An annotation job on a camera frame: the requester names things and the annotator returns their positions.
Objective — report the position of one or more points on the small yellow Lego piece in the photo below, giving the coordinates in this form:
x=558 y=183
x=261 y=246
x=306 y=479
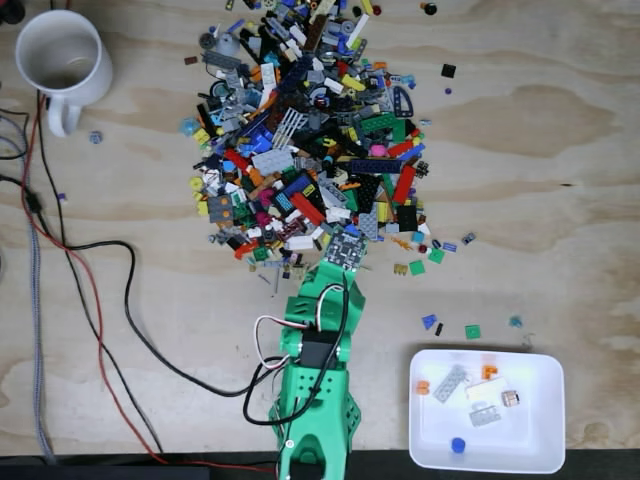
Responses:
x=399 y=269

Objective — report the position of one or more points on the grey Lego wedge plate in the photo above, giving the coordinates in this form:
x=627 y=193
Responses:
x=369 y=224

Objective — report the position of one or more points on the transparent orange Lego piece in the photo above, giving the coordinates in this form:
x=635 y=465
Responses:
x=401 y=244

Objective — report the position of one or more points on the green square Lego tile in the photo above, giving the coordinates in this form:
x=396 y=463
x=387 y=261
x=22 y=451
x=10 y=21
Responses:
x=417 y=268
x=473 y=332
x=436 y=255

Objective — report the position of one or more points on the transparent orange Lego hook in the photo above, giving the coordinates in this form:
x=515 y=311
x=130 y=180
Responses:
x=245 y=249

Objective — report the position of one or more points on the yellow Lego brick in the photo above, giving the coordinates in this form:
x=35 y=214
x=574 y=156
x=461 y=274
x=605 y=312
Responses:
x=382 y=212

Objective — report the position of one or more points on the blue Lego slope piece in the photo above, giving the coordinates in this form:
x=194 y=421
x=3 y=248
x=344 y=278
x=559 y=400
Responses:
x=429 y=322

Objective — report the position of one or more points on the black square Lego plate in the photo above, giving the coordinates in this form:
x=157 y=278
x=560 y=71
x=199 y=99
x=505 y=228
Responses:
x=407 y=218

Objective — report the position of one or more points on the small black Lego bar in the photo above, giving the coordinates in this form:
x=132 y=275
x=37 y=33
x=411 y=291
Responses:
x=439 y=329

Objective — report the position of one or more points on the small blue Lego tile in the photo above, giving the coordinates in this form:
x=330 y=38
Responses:
x=449 y=246

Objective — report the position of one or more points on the red long Lego plate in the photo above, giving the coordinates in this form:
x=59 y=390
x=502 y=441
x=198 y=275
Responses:
x=405 y=184

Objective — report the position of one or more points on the small orange Lego piece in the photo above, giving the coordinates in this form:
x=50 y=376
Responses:
x=422 y=388

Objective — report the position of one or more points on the dark blue long Lego plate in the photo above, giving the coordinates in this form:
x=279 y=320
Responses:
x=376 y=166

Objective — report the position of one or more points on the grey wide Lego plate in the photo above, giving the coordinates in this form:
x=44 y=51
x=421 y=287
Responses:
x=272 y=162

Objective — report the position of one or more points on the pink bumpy Lego piece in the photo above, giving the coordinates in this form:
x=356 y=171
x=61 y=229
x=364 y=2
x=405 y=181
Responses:
x=378 y=150

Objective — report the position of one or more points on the small blue-grey Lego piece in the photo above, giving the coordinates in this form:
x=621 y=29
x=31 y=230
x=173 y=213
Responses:
x=468 y=238

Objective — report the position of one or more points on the grey long Lego plate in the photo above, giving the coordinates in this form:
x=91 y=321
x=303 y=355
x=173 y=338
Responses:
x=451 y=384

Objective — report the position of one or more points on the black twin Lego clip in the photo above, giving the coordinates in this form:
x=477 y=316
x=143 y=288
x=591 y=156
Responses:
x=423 y=168

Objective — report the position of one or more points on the red Lego brick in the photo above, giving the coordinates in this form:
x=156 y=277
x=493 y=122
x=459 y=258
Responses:
x=400 y=149

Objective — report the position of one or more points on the blue long Lego brick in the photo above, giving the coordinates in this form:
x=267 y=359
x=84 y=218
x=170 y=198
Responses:
x=413 y=156

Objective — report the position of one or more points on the light grey Lego fence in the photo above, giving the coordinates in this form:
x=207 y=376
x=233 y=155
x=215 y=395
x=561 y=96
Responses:
x=289 y=129

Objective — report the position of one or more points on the green studded Lego plate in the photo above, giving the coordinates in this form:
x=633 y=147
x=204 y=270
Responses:
x=377 y=123

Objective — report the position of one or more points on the green flat Lego tile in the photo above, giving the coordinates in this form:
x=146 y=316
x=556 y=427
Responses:
x=402 y=131

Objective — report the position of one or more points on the orange angled Lego piece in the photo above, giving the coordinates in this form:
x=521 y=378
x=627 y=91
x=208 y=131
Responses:
x=487 y=372

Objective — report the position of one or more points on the white Lego plate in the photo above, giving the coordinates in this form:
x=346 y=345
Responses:
x=487 y=389

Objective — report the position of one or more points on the transparent light-blue Lego piece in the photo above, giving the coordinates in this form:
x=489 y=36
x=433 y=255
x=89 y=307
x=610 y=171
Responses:
x=515 y=321

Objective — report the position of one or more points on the blue round Lego stud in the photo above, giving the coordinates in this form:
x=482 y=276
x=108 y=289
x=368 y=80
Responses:
x=458 y=445

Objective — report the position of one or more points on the tan barrel Lego piece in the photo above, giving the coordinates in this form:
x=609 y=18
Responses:
x=510 y=398

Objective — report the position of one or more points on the white studded Lego brick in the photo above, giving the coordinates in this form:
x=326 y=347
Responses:
x=268 y=77

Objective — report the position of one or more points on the transparent light-blue Lego brick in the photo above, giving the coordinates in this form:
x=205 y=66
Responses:
x=407 y=81

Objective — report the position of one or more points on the white plastic bin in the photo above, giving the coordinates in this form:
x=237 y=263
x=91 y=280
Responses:
x=530 y=440

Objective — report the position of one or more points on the black square Lego tile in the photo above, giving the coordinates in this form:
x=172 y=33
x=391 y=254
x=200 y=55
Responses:
x=448 y=70

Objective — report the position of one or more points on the brown Lego plate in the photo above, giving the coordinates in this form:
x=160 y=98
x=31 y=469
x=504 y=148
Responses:
x=315 y=32

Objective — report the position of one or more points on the white long Lego brick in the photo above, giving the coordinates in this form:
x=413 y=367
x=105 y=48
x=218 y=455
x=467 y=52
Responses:
x=357 y=31

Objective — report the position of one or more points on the grey Lego dish cone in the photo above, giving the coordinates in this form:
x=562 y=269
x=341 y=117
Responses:
x=228 y=46

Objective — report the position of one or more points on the small brown Lego tile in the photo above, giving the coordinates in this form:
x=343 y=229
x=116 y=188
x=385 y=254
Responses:
x=190 y=60

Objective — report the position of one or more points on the blue-grey round Lego piece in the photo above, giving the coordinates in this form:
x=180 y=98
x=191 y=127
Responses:
x=96 y=137

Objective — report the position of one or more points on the tan Lego plate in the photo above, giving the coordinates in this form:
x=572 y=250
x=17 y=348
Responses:
x=327 y=11

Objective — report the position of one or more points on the yellow long Lego slope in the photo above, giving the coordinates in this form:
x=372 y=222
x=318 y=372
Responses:
x=367 y=6

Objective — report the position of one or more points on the black round Lego dish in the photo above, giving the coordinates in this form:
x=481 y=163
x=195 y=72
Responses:
x=429 y=8

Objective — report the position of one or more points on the grey plate with orange studs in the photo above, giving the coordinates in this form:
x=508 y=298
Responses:
x=220 y=209

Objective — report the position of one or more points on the white ceramic mug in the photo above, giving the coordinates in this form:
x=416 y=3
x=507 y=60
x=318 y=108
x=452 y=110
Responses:
x=75 y=30

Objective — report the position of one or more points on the black camera circuit board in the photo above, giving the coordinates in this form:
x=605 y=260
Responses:
x=345 y=249

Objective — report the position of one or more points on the light grey Lego bracket plate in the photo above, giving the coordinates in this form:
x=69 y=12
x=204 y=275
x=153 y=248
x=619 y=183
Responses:
x=484 y=414

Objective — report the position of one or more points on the blue curved Lego frame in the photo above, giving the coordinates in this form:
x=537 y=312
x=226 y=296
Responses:
x=396 y=105

